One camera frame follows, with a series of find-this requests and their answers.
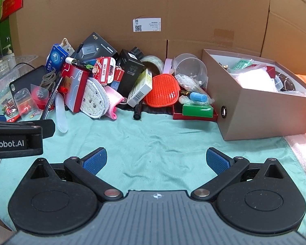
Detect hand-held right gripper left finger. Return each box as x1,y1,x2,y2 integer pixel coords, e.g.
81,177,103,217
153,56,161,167
30,147,123,202

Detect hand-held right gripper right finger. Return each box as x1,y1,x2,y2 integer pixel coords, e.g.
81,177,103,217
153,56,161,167
191,147,286,202

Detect black marker pen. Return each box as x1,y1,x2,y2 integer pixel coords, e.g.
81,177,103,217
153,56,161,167
133,99,145,121

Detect colourful candy wrapper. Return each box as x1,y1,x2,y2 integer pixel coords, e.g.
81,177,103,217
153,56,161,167
2,99,18,115

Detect small clear plastic cup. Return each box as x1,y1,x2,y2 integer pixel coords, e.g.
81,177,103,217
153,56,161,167
14,88,32,115

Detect red flower in clear box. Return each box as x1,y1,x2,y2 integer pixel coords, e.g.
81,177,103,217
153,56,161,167
30,84,50,110

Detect clear plastic container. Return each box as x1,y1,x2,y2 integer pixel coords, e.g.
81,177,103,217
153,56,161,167
0,54,39,109

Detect red and white box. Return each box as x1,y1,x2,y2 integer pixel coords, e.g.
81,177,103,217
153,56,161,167
59,62,90,113

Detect red box lid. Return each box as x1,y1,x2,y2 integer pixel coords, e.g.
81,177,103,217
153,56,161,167
172,101,219,122

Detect bundle of rubber bands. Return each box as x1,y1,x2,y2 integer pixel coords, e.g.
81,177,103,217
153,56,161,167
39,69,58,92

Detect black phone case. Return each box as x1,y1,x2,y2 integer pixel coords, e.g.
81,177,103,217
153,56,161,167
9,65,49,101

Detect white quilted printed pouch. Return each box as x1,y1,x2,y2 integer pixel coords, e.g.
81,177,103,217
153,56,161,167
81,78,110,119

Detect teal towel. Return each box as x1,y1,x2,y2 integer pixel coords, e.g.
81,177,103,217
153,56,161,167
0,105,306,236

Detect pink knit cloth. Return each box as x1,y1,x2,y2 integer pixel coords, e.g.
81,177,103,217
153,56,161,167
103,85,125,120

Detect pump dispenser bottles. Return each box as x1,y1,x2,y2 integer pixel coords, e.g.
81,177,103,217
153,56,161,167
0,43,15,65

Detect blue-capped small bottle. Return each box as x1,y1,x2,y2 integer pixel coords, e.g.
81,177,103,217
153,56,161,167
189,91,208,104

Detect white-capped black marker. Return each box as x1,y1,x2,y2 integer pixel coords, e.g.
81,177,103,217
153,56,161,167
65,57,99,73

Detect blue carton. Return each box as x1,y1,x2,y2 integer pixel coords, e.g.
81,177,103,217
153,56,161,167
45,43,69,74

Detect bag of cotton swabs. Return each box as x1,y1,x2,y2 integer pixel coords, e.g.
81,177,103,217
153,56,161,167
175,73,213,100

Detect red playing card box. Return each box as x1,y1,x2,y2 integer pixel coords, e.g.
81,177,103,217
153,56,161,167
95,57,117,86

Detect white and green box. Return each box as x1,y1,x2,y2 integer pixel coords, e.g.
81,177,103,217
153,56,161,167
127,68,153,108

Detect small red box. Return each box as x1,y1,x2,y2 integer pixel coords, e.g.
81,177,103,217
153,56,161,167
110,68,125,91

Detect white star-print pouch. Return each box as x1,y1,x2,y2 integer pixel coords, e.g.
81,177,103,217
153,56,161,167
60,38,75,55

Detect white plastic bag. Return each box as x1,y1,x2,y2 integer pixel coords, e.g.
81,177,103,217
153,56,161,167
231,67,279,92

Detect orange silicone brush pad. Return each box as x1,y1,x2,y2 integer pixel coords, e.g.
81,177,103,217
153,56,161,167
143,74,182,108

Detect tall black box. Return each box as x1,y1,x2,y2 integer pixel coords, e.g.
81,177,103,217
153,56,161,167
116,49,146,99

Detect black charger box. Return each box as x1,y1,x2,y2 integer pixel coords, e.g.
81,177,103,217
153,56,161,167
71,32,119,65

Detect green and white packet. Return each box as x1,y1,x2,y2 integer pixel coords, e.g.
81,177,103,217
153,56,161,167
231,58,254,71

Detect brown round case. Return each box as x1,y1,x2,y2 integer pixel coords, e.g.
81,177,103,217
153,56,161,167
274,71,298,92

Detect lilac plastic holder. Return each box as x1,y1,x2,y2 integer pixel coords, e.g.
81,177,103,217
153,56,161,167
163,58,174,75

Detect clear packing tape roll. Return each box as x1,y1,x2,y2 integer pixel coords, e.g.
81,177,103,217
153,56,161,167
140,55,165,75

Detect large brown cardboard box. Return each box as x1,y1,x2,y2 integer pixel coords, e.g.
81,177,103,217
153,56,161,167
9,0,272,68

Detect white shipping label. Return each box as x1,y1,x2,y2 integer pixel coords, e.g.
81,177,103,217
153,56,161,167
133,18,162,32

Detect black cable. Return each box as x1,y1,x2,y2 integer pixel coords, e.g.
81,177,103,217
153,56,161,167
13,61,37,69

